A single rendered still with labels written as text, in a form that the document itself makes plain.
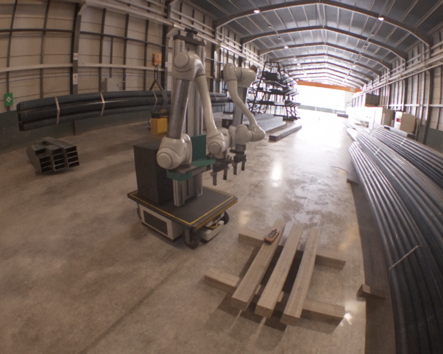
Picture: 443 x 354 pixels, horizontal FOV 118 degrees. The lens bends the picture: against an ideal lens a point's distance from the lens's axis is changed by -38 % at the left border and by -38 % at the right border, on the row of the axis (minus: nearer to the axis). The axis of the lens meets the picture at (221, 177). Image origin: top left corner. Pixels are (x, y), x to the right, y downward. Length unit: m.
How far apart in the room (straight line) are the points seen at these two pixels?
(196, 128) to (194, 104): 0.21
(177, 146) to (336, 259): 1.54
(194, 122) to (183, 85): 0.68
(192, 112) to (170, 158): 0.71
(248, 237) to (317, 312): 0.94
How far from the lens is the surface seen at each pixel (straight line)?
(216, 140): 1.28
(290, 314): 1.31
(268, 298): 1.35
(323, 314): 1.51
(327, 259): 1.94
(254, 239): 1.97
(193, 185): 2.10
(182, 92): 1.33
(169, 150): 1.34
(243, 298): 1.33
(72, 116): 3.70
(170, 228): 1.88
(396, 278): 1.71
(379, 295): 1.92
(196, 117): 1.93
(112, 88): 11.10
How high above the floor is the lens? 1.25
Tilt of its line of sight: 21 degrees down
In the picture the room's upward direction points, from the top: 2 degrees clockwise
